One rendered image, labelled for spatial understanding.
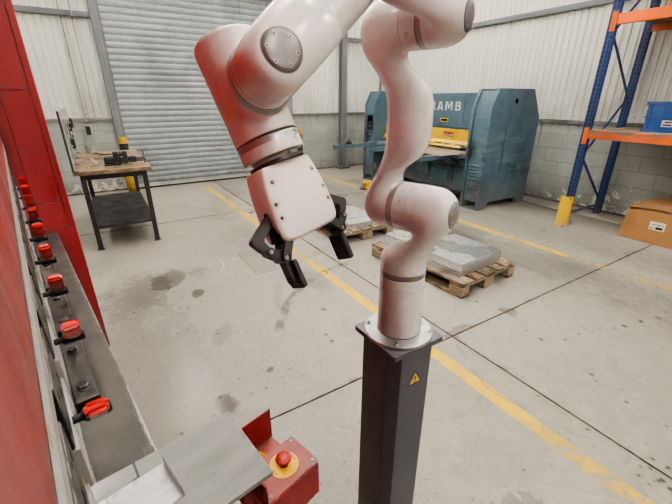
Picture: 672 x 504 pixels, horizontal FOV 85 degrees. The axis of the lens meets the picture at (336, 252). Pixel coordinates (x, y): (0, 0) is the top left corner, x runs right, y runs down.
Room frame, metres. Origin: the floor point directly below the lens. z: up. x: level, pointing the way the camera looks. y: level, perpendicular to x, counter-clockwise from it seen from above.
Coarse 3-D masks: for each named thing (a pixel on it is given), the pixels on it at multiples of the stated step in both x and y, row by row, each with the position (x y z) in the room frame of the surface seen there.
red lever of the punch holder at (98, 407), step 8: (96, 400) 0.30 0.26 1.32; (104, 400) 0.30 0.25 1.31; (88, 408) 0.29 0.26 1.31; (96, 408) 0.29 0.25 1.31; (104, 408) 0.30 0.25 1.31; (112, 408) 0.35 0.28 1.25; (72, 416) 0.33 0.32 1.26; (80, 416) 0.33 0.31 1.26; (88, 416) 0.29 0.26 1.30; (96, 416) 0.30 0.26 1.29
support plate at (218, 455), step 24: (192, 432) 0.54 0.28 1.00; (216, 432) 0.54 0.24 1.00; (240, 432) 0.54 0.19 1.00; (168, 456) 0.48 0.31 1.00; (192, 456) 0.48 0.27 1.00; (216, 456) 0.48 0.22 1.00; (240, 456) 0.48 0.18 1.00; (120, 480) 0.44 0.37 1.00; (192, 480) 0.44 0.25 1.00; (216, 480) 0.44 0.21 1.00; (240, 480) 0.44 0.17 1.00; (264, 480) 0.44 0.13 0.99
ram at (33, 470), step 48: (0, 144) 1.50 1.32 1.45; (0, 192) 0.56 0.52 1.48; (0, 240) 0.33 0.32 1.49; (0, 288) 0.23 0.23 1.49; (0, 336) 0.17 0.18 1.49; (0, 384) 0.13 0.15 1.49; (48, 384) 0.28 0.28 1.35; (0, 432) 0.10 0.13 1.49; (0, 480) 0.08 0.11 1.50; (48, 480) 0.14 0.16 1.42
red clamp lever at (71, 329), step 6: (66, 324) 0.45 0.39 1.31; (72, 324) 0.45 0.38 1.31; (78, 324) 0.45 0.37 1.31; (66, 330) 0.44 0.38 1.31; (72, 330) 0.45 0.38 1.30; (78, 330) 0.46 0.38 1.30; (66, 336) 0.45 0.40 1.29; (72, 336) 0.47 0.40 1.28; (78, 336) 0.50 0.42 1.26; (84, 336) 0.50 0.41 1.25; (54, 342) 0.48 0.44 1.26; (60, 342) 0.48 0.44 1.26; (66, 342) 0.48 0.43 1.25; (72, 342) 0.49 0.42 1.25
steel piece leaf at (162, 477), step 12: (156, 468) 0.46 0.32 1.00; (168, 468) 0.45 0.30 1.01; (144, 480) 0.44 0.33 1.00; (156, 480) 0.44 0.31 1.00; (168, 480) 0.44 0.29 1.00; (120, 492) 0.41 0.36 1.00; (132, 492) 0.41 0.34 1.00; (144, 492) 0.41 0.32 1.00; (156, 492) 0.41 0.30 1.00; (168, 492) 0.41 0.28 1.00; (180, 492) 0.41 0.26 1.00
